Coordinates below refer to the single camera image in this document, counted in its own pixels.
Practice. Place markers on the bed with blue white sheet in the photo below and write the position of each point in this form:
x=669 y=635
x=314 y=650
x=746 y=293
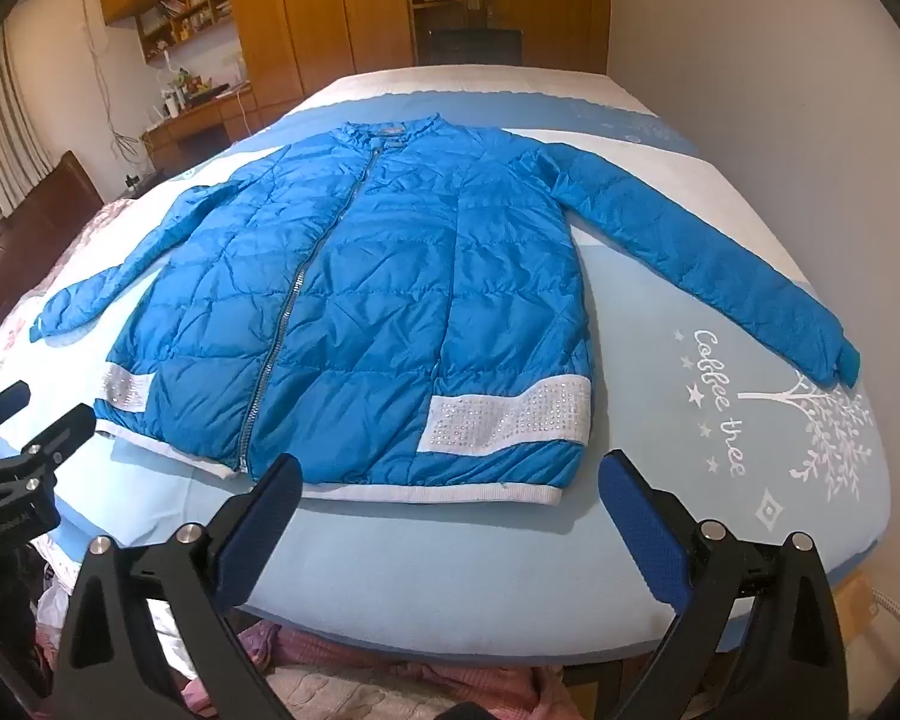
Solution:
x=495 y=577

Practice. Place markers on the dark wooden headboard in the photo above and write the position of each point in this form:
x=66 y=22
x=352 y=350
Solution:
x=37 y=217

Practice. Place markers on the wooden wardrobe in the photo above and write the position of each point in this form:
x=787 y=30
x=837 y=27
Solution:
x=307 y=15

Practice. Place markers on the pink knitted blanket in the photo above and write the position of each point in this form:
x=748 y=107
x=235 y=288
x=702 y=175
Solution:
x=300 y=645

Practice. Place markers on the beige knitted cloth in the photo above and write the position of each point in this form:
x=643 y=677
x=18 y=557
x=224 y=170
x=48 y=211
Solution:
x=345 y=694

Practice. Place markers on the blue quilted jacket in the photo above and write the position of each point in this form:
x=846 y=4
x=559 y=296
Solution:
x=390 y=292

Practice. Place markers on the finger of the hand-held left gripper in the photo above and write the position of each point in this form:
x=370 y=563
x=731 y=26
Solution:
x=4 y=397
x=60 y=427

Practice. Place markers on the wooden wall bookshelf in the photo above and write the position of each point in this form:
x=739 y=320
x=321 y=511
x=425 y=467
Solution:
x=187 y=19

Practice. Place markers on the pink floral quilt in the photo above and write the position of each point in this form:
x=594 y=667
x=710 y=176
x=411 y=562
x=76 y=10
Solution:
x=15 y=330

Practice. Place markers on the dark chair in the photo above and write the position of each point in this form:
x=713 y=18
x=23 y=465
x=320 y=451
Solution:
x=471 y=47

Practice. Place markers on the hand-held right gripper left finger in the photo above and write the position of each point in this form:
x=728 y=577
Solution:
x=264 y=521

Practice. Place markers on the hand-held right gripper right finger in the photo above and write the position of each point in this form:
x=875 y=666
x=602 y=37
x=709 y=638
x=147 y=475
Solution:
x=639 y=532

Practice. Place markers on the wooden desk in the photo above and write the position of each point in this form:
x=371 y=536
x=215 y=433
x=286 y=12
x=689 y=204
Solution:
x=195 y=124

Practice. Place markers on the striped curtain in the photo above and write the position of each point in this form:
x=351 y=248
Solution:
x=7 y=112

